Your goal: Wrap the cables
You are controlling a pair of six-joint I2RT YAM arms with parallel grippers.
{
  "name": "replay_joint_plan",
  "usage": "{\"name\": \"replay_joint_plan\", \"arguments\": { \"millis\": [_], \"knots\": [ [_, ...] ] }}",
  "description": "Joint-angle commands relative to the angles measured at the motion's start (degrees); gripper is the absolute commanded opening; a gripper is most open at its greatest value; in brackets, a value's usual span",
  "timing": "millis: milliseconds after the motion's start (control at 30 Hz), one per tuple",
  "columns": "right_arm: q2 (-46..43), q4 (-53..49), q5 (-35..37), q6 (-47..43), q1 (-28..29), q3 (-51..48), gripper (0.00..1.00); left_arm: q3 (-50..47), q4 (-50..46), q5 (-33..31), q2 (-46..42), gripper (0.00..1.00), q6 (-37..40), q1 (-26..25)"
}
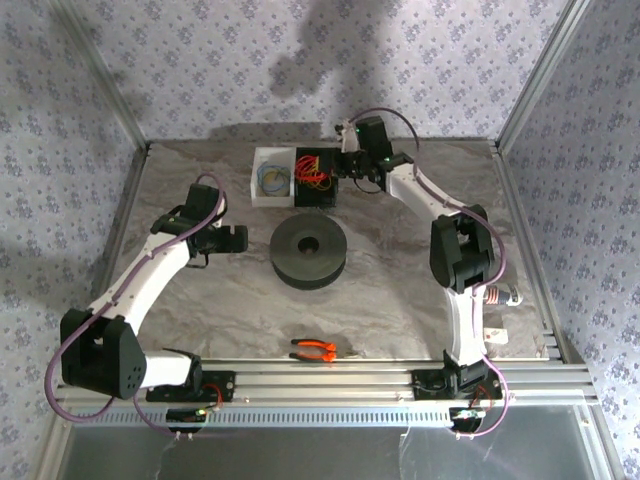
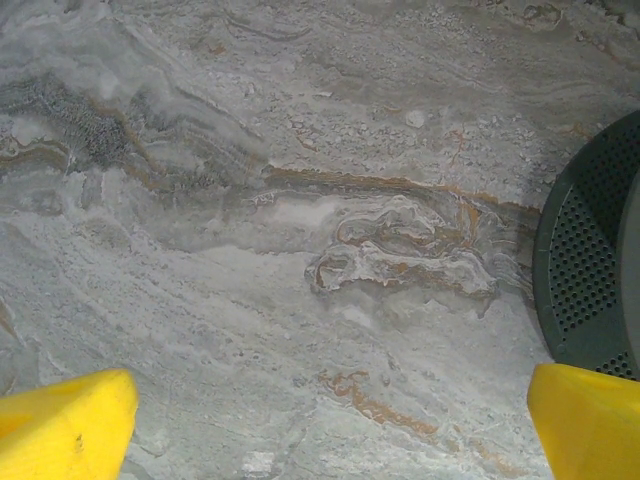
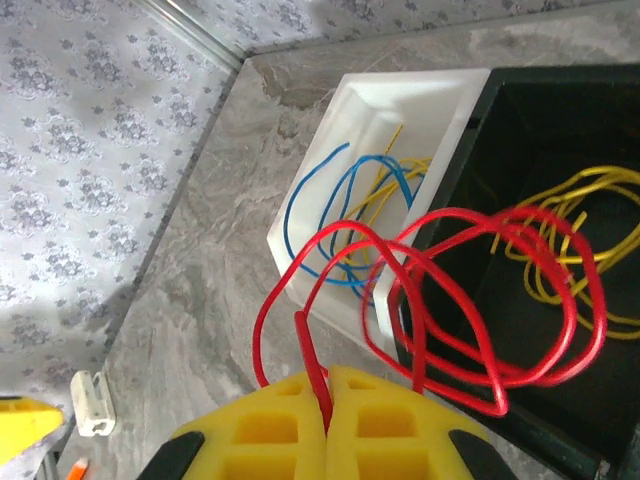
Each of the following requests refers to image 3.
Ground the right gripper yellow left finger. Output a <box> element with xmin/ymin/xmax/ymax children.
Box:
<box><xmin>137</xmin><ymin>369</ymin><xmax>332</xmax><ymax>480</ymax></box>

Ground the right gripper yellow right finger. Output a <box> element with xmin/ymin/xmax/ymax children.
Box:
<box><xmin>326</xmin><ymin>364</ymin><xmax>520</xmax><ymax>480</ymax></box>

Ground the red cable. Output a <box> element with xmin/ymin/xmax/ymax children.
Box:
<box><xmin>252</xmin><ymin>207</ymin><xmax>609</xmax><ymax>419</ymax></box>

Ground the white plastic tray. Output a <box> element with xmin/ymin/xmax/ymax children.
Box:
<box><xmin>266</xmin><ymin>68</ymin><xmax>491</xmax><ymax>359</ymax></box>

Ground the black open box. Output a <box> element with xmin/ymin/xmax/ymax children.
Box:
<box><xmin>387</xmin><ymin>62</ymin><xmax>640</xmax><ymax>480</ymax></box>

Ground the small white plastic bracket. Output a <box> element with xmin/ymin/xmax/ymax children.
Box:
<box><xmin>69</xmin><ymin>370</ymin><xmax>117</xmax><ymax>438</ymax></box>

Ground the blue cable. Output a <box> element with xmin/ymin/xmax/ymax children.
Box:
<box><xmin>282</xmin><ymin>141</ymin><xmax>427</xmax><ymax>306</ymax></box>

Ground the yellow cable in white tray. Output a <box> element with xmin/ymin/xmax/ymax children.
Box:
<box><xmin>329</xmin><ymin>123</ymin><xmax>434</xmax><ymax>286</ymax></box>

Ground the yellow coiled cable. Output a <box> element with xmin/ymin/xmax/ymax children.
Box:
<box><xmin>492</xmin><ymin>166</ymin><xmax>640</xmax><ymax>342</ymax></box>

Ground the aluminium frame post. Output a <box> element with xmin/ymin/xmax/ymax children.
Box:
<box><xmin>133</xmin><ymin>0</ymin><xmax>247</xmax><ymax>72</ymax></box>

